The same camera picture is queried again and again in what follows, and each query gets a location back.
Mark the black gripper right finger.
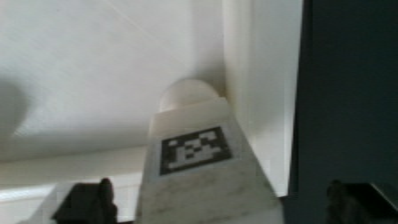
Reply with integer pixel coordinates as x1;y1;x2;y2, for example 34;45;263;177
325;180;398;224

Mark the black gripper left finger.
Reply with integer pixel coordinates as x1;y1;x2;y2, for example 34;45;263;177
52;178;118;224

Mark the white table leg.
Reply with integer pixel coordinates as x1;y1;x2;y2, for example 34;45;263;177
134;97;288;224

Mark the white square tabletop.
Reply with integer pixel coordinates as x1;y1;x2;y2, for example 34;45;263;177
0;0;304;224

